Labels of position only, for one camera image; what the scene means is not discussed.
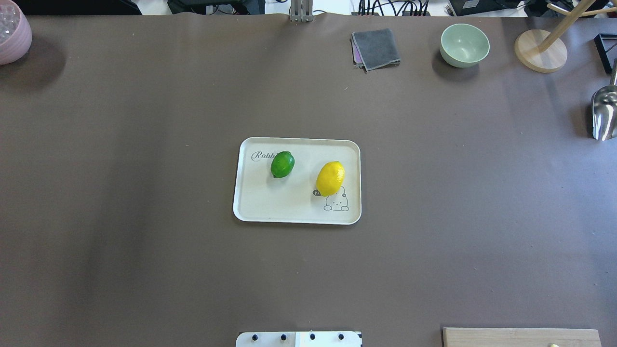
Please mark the yellow lemon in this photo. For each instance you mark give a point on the yellow lemon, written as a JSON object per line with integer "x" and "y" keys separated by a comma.
{"x": 330, "y": 178}

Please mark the green lime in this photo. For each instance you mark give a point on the green lime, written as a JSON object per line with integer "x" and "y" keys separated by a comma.
{"x": 282, "y": 164}

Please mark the cream rabbit tray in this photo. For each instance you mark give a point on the cream rabbit tray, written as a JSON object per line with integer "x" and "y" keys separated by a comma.
{"x": 259, "y": 197}

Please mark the grey folded cloth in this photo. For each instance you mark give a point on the grey folded cloth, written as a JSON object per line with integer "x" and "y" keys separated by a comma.
{"x": 374, "y": 49}

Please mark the green bowl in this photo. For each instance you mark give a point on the green bowl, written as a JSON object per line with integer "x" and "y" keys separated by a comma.
{"x": 464, "y": 45}

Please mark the wooden cutting board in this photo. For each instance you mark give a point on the wooden cutting board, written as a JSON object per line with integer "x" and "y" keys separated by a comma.
{"x": 519, "y": 337}

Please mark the wooden mug tree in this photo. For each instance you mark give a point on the wooden mug tree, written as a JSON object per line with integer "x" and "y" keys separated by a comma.
{"x": 543, "y": 51}

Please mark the metal scoop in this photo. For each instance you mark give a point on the metal scoop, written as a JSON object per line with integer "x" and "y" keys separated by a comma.
{"x": 604, "y": 109}

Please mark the black glass rack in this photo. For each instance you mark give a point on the black glass rack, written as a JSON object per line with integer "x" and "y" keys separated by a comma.
{"x": 604, "y": 43}

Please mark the pink bowl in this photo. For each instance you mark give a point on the pink bowl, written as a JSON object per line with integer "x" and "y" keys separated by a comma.
{"x": 15, "y": 33}

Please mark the aluminium frame post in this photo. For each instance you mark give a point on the aluminium frame post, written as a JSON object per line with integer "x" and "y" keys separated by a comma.
{"x": 301, "y": 11}

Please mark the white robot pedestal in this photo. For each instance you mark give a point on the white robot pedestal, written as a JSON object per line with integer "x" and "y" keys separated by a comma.
{"x": 311, "y": 338}

